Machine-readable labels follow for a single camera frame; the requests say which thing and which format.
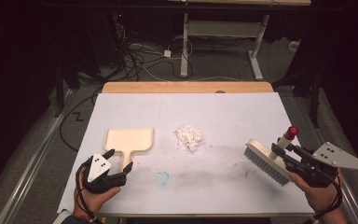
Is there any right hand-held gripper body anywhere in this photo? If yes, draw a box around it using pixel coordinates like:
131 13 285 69
283 142 358 189

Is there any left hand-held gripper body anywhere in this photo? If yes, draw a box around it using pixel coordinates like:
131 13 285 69
82 152 129 194

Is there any cream brush with red-tipped handle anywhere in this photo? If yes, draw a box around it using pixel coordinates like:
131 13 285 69
243 125 301 188

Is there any beige dustpan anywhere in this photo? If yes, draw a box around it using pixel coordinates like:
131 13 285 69
103 127 155 172

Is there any person's right hand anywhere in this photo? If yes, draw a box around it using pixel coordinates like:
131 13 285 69
288 169 343 215

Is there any person's left hand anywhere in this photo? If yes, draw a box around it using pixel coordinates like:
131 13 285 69
72 167 122 219

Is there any pile of white paper scraps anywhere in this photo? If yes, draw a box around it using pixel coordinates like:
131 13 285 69
174 124 207 153

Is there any white table sheet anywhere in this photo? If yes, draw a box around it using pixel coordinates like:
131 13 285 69
57 92 315 217

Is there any wooden table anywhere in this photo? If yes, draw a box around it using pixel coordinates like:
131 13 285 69
57 80 317 218

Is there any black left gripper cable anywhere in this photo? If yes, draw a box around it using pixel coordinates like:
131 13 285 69
75 161 100 224

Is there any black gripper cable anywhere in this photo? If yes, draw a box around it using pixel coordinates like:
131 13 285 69
310 169 345 224
75 161 100 224

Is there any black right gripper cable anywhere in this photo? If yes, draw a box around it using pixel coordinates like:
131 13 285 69
310 169 345 224

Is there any black floor cable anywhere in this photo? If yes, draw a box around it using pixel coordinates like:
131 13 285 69
58 89 104 153

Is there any metal floor rail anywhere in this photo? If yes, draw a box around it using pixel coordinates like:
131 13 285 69
2 89 73 224

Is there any tangle of floor cables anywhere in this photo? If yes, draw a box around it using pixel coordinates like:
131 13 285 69
113 22 200 82

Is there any white metal desk frame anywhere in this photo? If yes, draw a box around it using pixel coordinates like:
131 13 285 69
169 0 312 81

